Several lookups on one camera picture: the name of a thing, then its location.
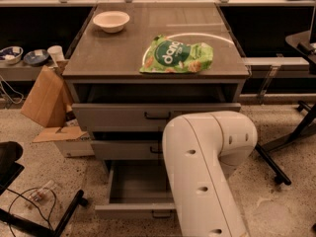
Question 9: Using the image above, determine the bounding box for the white paper cup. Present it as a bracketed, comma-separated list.
[47, 45, 64, 62]

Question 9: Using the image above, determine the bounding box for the white bowl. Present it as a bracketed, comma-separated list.
[93, 11, 129, 34]

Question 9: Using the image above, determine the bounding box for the dark blue bowl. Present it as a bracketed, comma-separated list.
[24, 49, 49, 66]

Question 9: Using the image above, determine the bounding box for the grey drawer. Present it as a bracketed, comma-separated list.
[72, 103, 241, 132]
[95, 159, 176, 219]
[91, 140, 163, 160]

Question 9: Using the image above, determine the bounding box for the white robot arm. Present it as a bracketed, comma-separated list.
[162, 111, 258, 237]

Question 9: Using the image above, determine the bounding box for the green snack bag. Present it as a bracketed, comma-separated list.
[139, 36, 213, 74]

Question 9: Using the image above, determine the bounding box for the black chair seat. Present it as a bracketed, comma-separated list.
[0, 141, 24, 195]

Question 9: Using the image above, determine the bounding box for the white cardboard box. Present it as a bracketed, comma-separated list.
[33, 126, 94, 157]

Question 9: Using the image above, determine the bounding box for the brown cardboard box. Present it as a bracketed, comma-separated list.
[21, 65, 73, 127]

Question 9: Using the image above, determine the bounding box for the white cable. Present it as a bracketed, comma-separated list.
[0, 74, 25, 106]

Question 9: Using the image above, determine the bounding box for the grey top drawer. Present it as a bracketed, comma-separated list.
[72, 103, 241, 132]

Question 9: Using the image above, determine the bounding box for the grey drawer cabinet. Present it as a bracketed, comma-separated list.
[61, 2, 251, 183]

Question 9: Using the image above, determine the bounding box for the black stand leg right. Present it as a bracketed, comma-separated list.
[255, 144, 291, 186]

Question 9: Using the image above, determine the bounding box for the grey middle drawer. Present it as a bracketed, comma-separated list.
[91, 140, 163, 160]

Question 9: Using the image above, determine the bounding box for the grey bottom drawer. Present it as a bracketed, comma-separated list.
[95, 159, 176, 219]

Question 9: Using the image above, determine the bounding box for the black cable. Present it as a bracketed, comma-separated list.
[0, 183, 57, 237]

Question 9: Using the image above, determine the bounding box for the blue patterned bowl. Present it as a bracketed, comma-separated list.
[0, 46, 24, 65]

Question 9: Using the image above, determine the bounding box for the clear plastic wrapper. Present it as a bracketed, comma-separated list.
[28, 180, 56, 202]

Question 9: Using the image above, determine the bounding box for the black desk right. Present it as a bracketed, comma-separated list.
[263, 8, 316, 151]

